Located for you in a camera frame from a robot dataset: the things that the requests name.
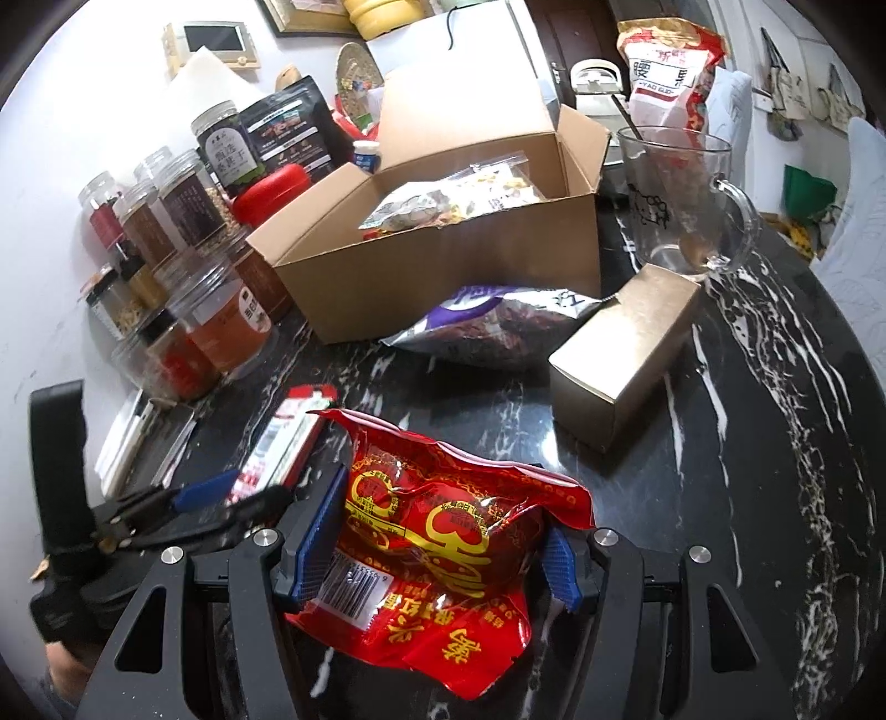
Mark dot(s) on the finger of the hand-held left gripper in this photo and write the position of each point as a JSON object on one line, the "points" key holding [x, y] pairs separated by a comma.
{"points": [[256, 509], [207, 488]]}

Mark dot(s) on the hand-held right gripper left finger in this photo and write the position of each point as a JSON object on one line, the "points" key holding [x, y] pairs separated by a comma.
{"points": [[311, 540]]}

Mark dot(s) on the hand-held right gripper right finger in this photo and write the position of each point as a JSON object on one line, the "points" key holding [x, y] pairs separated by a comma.
{"points": [[559, 568]]}

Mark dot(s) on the red snack bag yellow print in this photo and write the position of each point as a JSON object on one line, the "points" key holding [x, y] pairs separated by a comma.
{"points": [[443, 547]]}

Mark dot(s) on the brown cardboard box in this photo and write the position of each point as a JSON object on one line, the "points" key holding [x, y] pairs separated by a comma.
{"points": [[450, 270]]}

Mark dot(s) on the clear plastic bag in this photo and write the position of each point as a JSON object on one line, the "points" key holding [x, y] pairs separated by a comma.
{"points": [[415, 211]]}

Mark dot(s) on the clear bag yellow snacks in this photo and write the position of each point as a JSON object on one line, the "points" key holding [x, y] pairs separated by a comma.
{"points": [[495, 180]]}

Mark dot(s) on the person's left forearm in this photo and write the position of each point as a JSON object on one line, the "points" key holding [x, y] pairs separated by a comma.
{"points": [[66, 668]]}

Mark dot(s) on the white napkins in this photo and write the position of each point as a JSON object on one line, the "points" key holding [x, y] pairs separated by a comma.
{"points": [[121, 443]]}

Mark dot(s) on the long red white packet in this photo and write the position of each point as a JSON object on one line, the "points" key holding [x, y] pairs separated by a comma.
{"points": [[284, 443]]}

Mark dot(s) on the spice jar black lid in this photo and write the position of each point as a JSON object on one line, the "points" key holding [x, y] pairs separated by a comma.
{"points": [[183, 360]]}

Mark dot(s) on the jar black label nut slices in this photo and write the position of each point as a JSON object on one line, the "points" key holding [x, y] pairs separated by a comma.
{"points": [[114, 304]]}

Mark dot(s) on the clear jar orange label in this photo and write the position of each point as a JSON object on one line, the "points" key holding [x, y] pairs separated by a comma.
{"points": [[225, 325]]}

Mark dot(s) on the jar yellow contents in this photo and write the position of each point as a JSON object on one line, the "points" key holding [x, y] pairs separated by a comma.
{"points": [[145, 284]]}

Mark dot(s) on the jar dark orange label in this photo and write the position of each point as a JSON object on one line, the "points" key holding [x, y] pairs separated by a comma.
{"points": [[263, 280]]}

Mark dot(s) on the gold cardboard box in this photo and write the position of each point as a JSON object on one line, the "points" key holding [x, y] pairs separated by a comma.
{"points": [[623, 353]]}

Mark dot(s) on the clear jar brown label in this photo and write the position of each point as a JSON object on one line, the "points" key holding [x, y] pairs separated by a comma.
{"points": [[149, 228]]}

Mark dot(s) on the clear jar red label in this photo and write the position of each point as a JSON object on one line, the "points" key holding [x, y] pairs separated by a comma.
{"points": [[104, 214]]}

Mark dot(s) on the silver purple snack bag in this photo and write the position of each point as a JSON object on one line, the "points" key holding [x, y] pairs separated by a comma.
{"points": [[498, 325]]}

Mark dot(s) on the clear jar dark label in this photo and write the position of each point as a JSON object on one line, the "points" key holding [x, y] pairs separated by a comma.
{"points": [[194, 201]]}

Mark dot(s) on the clear plastic jar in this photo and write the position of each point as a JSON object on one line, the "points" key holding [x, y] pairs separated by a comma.
{"points": [[152, 166]]}

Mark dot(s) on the red plastic container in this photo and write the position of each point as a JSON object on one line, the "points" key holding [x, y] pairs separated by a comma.
{"points": [[266, 194]]}

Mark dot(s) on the jar green black label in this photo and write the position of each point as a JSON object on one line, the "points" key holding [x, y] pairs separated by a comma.
{"points": [[228, 149]]}

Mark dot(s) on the small white bottle blue label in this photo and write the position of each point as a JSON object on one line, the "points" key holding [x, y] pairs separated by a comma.
{"points": [[365, 158]]}

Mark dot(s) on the black coffee bag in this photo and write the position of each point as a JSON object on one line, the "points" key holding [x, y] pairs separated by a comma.
{"points": [[291, 124]]}

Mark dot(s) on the clear glass mug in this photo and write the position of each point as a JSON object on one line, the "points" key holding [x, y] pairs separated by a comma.
{"points": [[685, 201]]}

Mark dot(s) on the pile of colourful packets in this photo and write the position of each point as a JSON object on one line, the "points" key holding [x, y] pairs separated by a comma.
{"points": [[356, 118]]}

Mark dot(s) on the green bag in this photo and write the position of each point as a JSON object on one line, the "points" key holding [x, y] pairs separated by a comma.
{"points": [[810, 194]]}

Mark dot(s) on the white kettle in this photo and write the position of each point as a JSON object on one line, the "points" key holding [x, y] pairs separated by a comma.
{"points": [[595, 86]]}

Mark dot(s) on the yellow container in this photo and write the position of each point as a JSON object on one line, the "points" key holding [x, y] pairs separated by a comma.
{"points": [[384, 17]]}

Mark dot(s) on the large red white snack bag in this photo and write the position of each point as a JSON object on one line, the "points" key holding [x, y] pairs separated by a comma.
{"points": [[668, 76]]}

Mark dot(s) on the white appliance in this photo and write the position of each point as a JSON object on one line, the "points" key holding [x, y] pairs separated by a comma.
{"points": [[477, 34]]}

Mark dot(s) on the hanging tote bags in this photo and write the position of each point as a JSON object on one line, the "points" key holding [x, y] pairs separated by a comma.
{"points": [[810, 90]]}

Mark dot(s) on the small wooden frame chalkboard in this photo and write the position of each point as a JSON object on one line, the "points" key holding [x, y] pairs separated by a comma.
{"points": [[214, 45]]}

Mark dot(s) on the dark picture frame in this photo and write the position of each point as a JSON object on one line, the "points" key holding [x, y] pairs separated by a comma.
{"points": [[304, 17]]}

